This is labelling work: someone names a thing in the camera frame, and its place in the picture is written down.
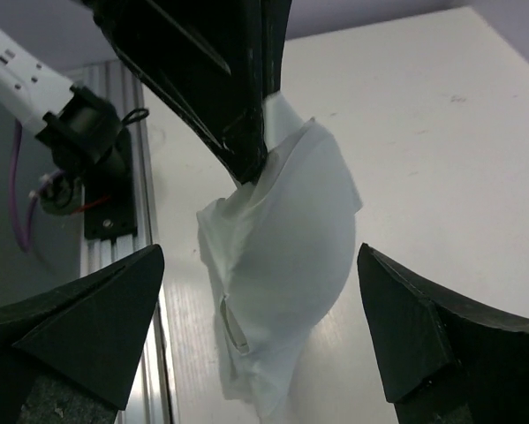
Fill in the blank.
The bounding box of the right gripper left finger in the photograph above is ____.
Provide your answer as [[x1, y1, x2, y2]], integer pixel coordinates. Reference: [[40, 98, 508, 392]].
[[0, 245, 164, 423]]

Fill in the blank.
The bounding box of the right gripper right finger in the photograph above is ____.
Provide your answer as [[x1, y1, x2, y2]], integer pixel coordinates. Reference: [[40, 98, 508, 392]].
[[357, 244, 529, 423]]

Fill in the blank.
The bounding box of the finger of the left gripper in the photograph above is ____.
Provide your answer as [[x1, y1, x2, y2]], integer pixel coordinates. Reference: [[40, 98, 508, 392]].
[[83, 0, 259, 185], [241, 0, 291, 177]]

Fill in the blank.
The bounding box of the pale mint bra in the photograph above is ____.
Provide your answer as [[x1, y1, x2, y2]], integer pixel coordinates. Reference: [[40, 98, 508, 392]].
[[197, 93, 361, 423]]

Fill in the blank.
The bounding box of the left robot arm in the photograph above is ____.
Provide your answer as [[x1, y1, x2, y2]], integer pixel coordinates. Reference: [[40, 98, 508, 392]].
[[0, 0, 291, 198]]

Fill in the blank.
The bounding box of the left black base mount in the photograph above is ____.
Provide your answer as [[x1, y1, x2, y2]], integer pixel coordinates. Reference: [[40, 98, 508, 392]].
[[81, 108, 149, 241]]

